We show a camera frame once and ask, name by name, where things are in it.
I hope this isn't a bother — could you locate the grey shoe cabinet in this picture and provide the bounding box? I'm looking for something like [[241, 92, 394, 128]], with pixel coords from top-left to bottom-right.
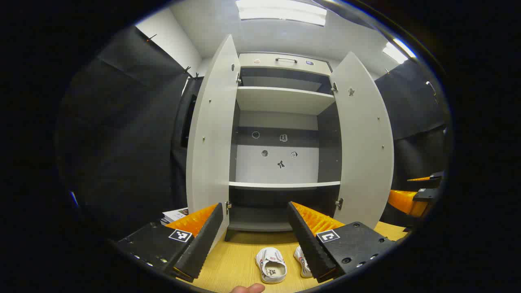
[[224, 52, 344, 243]]

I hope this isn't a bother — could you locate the dark grey cabinet shelf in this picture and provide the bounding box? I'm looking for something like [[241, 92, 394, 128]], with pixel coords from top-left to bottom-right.
[[226, 206, 293, 232]]

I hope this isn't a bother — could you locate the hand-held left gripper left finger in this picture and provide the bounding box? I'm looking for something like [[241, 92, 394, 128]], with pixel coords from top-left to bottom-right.
[[116, 202, 224, 283]]

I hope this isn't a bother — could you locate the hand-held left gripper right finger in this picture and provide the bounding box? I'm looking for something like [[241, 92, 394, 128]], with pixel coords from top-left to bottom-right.
[[287, 201, 397, 284]]

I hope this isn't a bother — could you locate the light grey cabinet door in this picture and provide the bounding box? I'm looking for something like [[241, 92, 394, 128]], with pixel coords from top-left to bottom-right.
[[186, 34, 241, 245], [329, 51, 394, 229]]

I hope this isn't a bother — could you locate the white cabinet shelf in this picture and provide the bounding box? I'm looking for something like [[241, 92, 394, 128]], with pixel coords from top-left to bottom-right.
[[229, 181, 341, 191], [236, 86, 335, 116]]

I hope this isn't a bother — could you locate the ceiling light panel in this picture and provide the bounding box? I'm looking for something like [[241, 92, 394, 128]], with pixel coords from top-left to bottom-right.
[[236, 0, 327, 27], [382, 39, 416, 64]]

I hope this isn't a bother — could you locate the white shoe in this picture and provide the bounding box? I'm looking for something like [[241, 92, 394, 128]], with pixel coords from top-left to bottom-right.
[[255, 247, 288, 284], [294, 245, 314, 279]]

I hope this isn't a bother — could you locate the black backdrop cloth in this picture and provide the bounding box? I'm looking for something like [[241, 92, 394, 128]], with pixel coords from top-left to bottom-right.
[[374, 59, 448, 228], [171, 75, 204, 210], [57, 25, 192, 241]]

